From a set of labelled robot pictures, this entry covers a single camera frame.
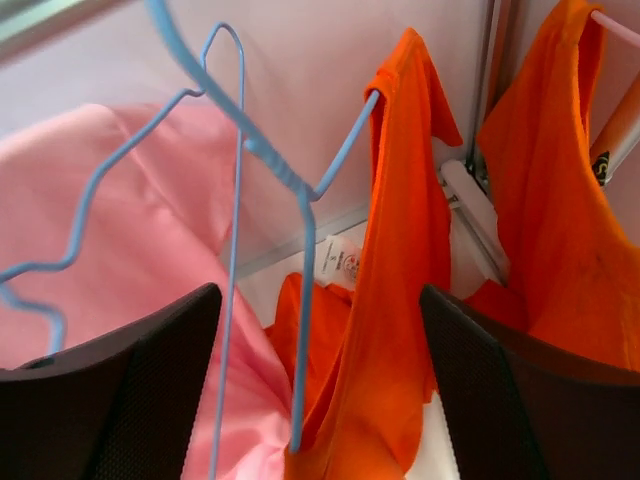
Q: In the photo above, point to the pink wire hanger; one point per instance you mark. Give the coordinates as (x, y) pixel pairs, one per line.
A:
(619, 30)

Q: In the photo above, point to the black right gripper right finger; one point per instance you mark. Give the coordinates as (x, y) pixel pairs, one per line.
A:
(519, 408)

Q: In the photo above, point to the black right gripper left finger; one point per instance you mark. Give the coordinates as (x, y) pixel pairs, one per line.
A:
(121, 406)

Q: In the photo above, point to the light pink t shirt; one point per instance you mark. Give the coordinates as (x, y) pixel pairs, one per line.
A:
(155, 232)

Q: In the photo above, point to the blue wire hanger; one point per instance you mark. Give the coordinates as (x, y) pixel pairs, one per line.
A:
(30, 329)
(305, 194)

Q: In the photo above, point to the orange t shirt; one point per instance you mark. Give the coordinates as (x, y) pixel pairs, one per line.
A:
(574, 275)
(369, 372)

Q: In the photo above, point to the orange t shirt on pink hanger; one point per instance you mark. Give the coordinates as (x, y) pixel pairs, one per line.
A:
(574, 275)

